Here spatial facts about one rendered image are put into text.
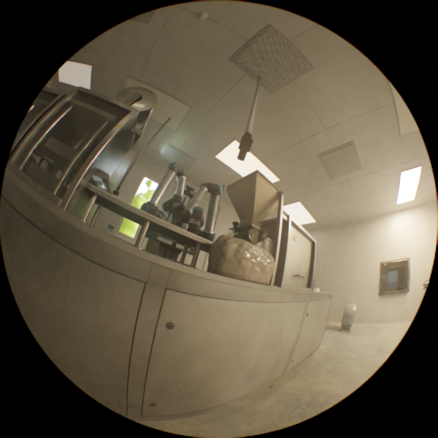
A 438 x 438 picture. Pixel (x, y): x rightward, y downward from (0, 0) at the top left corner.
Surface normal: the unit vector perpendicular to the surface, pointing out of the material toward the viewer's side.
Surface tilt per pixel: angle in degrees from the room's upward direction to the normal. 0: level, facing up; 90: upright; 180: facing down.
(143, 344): 90
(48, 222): 90
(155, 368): 90
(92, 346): 90
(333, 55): 180
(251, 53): 180
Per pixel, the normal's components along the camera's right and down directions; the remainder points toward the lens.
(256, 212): 0.43, 0.20
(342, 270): -0.78, -0.41
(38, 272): 0.57, -0.18
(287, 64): -0.25, 0.90
